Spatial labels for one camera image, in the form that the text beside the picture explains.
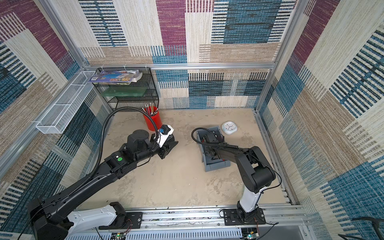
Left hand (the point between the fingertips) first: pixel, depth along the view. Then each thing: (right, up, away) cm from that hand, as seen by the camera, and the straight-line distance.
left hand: (174, 138), depth 70 cm
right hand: (+21, -11, +27) cm, 36 cm away
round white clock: (+34, +4, +36) cm, 49 cm away
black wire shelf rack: (-24, +26, +45) cm, 57 cm away
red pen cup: (-18, +15, +30) cm, 38 cm away
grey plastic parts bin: (+19, -15, +15) cm, 29 cm away
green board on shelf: (-28, +29, +33) cm, 52 cm away
